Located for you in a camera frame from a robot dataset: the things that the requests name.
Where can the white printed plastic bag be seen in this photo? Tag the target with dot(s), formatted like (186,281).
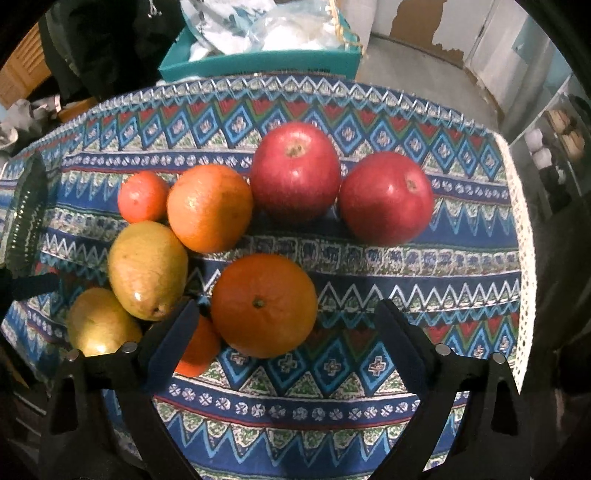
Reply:
(222,27)

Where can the yellow pear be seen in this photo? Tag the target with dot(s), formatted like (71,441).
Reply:
(147,269)
(97,324)

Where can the shoe rack with shoes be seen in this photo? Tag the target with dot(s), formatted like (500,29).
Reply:
(553,151)

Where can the large orange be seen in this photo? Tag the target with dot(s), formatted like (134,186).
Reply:
(264,305)
(209,208)

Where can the teal cardboard box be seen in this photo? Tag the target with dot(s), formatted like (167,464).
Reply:
(176,64)

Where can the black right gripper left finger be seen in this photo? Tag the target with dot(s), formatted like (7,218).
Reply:
(77,441)

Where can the wooden louvered cabinet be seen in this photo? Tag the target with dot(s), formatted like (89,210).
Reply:
(25,70)

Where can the blue patterned tablecloth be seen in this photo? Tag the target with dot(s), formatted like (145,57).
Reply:
(333,408)

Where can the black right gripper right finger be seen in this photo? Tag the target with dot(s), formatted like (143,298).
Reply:
(493,440)

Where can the clear plastic bag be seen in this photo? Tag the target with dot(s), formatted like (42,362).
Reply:
(303,25)

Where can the small tangerine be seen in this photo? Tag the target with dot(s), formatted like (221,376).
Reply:
(142,197)
(203,347)

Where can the grey clothes pile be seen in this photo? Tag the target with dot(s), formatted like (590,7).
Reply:
(26,122)

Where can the red apple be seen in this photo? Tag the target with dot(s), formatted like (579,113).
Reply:
(386,200)
(295,175)

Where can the dark hanging clothes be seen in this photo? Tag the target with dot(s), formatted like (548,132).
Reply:
(102,49)

